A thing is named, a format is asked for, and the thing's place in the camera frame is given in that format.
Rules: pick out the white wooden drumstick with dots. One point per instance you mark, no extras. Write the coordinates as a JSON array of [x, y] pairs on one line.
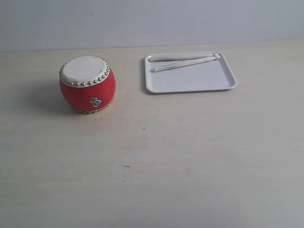
[[185, 63], [181, 57]]

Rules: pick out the small red drum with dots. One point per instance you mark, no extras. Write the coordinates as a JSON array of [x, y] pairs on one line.
[[87, 83]]

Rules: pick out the white rectangular tray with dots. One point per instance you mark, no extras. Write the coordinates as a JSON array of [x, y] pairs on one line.
[[215, 75]]

